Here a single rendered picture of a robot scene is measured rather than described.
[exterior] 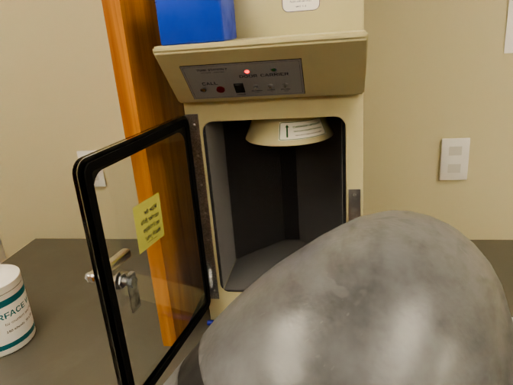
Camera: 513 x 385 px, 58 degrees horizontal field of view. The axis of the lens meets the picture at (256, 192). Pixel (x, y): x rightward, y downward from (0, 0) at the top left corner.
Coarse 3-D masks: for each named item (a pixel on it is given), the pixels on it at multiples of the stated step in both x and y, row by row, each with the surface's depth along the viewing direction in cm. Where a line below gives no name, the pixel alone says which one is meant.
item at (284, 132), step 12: (252, 120) 91; (264, 120) 87; (276, 120) 85; (288, 120) 85; (300, 120) 85; (312, 120) 86; (324, 120) 89; (252, 132) 89; (264, 132) 87; (276, 132) 85; (288, 132) 85; (300, 132) 85; (312, 132) 86; (324, 132) 87; (264, 144) 86; (276, 144) 85; (288, 144) 85; (300, 144) 85
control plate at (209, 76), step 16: (208, 64) 71; (224, 64) 71; (240, 64) 71; (256, 64) 71; (272, 64) 70; (288, 64) 70; (192, 80) 75; (208, 80) 75; (224, 80) 75; (240, 80) 74; (256, 80) 74; (272, 80) 74; (288, 80) 74; (208, 96) 79; (224, 96) 79; (240, 96) 78
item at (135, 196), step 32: (128, 160) 66; (160, 160) 74; (96, 192) 60; (128, 192) 66; (160, 192) 75; (128, 224) 67; (160, 224) 75; (192, 224) 86; (128, 256) 67; (160, 256) 76; (192, 256) 87; (160, 288) 76; (192, 288) 87; (128, 320) 68; (160, 320) 77; (128, 352) 68; (160, 352) 77
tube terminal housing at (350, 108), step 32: (256, 0) 76; (320, 0) 74; (352, 0) 74; (256, 32) 78; (288, 32) 77; (320, 32) 76; (320, 96) 80; (352, 96) 79; (352, 128) 81; (352, 160) 83
